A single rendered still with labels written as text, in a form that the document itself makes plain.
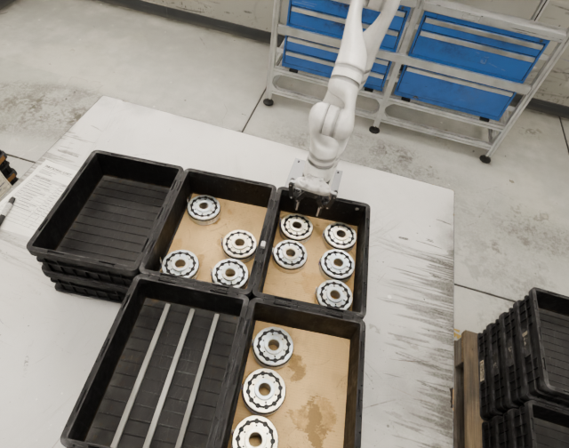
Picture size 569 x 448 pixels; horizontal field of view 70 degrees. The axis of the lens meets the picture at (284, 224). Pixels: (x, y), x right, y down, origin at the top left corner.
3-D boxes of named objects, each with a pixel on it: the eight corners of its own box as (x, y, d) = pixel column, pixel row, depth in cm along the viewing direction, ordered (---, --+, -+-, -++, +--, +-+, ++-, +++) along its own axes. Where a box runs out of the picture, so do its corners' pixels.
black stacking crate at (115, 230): (102, 175, 138) (94, 150, 129) (187, 192, 138) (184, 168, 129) (40, 273, 113) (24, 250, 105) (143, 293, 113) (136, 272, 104)
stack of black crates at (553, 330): (475, 332, 192) (531, 285, 157) (539, 351, 189) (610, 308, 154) (477, 420, 167) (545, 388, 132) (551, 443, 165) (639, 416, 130)
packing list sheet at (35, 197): (41, 158, 154) (41, 157, 154) (97, 175, 152) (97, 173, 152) (-21, 222, 134) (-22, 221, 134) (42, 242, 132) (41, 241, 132)
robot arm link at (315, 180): (293, 188, 102) (297, 170, 97) (304, 159, 109) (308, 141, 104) (328, 197, 101) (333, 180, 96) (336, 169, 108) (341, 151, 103)
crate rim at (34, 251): (95, 154, 131) (93, 148, 129) (186, 172, 130) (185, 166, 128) (26, 254, 106) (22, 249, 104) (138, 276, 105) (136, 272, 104)
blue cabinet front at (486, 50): (393, 93, 278) (424, 10, 234) (498, 120, 272) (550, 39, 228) (393, 95, 276) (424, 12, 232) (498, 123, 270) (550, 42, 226)
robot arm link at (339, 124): (348, 140, 89) (370, 79, 88) (311, 128, 90) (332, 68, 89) (348, 145, 96) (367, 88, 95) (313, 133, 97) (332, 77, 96)
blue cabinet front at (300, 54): (282, 65, 284) (292, -22, 240) (381, 91, 278) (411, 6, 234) (281, 67, 282) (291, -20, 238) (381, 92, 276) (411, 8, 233)
